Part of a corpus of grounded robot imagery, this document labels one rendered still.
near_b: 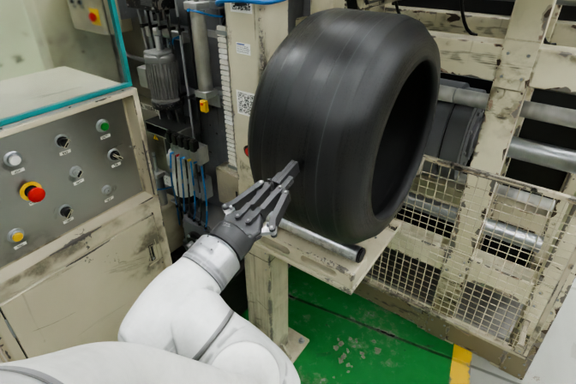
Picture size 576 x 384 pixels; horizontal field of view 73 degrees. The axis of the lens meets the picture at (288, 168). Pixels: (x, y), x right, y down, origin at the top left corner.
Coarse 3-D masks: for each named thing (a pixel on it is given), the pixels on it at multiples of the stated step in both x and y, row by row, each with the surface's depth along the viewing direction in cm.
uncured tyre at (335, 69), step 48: (288, 48) 86; (336, 48) 81; (384, 48) 79; (432, 48) 94; (288, 96) 82; (336, 96) 77; (384, 96) 78; (432, 96) 110; (288, 144) 83; (336, 144) 77; (384, 144) 130; (336, 192) 81; (384, 192) 124; (336, 240) 96
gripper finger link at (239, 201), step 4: (260, 180) 78; (256, 184) 78; (260, 184) 78; (252, 188) 77; (256, 188) 77; (244, 192) 77; (248, 192) 77; (252, 192) 77; (256, 192) 79; (240, 196) 76; (244, 196) 76; (248, 196) 77; (252, 196) 77; (232, 200) 76; (236, 200) 76; (240, 200) 75; (244, 200) 76; (248, 200) 77; (224, 204) 75; (228, 204) 75; (232, 204) 75; (236, 204) 75; (240, 204) 76; (244, 204) 77; (224, 208) 75; (228, 208) 75; (236, 208) 76; (240, 208) 77
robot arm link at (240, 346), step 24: (240, 336) 58; (264, 336) 61; (24, 360) 19; (48, 360) 20; (72, 360) 22; (96, 360) 24; (120, 360) 27; (144, 360) 30; (168, 360) 34; (192, 360) 38; (216, 360) 55; (240, 360) 54; (264, 360) 55; (288, 360) 61
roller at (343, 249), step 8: (280, 224) 116; (288, 224) 115; (296, 232) 114; (304, 232) 112; (312, 232) 111; (312, 240) 111; (320, 240) 109; (328, 240) 108; (328, 248) 108; (336, 248) 107; (344, 248) 105; (352, 248) 105; (360, 248) 105; (344, 256) 106; (352, 256) 104; (360, 256) 104
